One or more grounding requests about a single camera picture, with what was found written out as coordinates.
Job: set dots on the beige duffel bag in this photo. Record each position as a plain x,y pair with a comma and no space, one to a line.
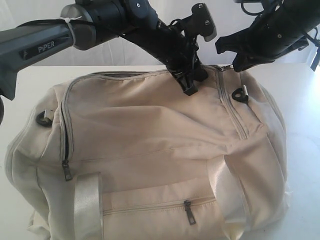
129,156

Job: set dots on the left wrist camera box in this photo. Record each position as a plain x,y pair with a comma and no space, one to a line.
199,23

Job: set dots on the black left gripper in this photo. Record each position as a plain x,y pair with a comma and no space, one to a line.
170,47

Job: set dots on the white backdrop curtain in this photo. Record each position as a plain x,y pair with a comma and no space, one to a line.
282,27

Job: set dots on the dark stand at right edge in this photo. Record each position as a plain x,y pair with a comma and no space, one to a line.
316,59

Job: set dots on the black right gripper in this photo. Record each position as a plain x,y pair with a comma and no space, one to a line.
274,35

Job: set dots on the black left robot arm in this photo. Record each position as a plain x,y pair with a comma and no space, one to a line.
86,24

